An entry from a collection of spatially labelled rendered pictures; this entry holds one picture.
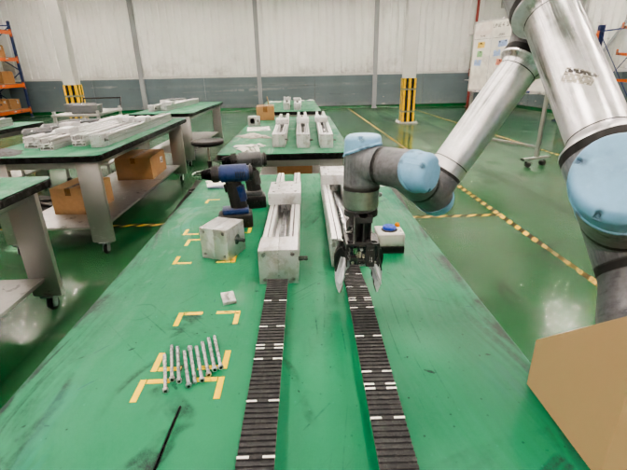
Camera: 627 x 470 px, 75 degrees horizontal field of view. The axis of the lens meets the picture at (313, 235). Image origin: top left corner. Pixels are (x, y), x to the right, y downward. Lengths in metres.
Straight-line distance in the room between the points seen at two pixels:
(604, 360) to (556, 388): 0.12
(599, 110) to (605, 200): 0.14
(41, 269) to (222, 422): 2.19
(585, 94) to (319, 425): 0.62
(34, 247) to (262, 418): 2.23
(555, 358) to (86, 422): 0.73
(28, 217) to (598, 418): 2.56
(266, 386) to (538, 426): 0.42
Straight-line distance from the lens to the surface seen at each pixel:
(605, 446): 0.70
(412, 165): 0.75
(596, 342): 0.66
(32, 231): 2.72
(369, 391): 0.70
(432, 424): 0.71
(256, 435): 0.65
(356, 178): 0.83
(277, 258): 1.04
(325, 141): 2.99
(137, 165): 4.90
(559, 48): 0.77
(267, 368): 0.75
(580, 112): 0.71
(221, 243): 1.20
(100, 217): 3.46
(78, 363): 0.93
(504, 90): 0.93
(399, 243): 1.23
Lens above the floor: 1.28
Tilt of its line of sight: 22 degrees down
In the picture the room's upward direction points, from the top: 1 degrees counter-clockwise
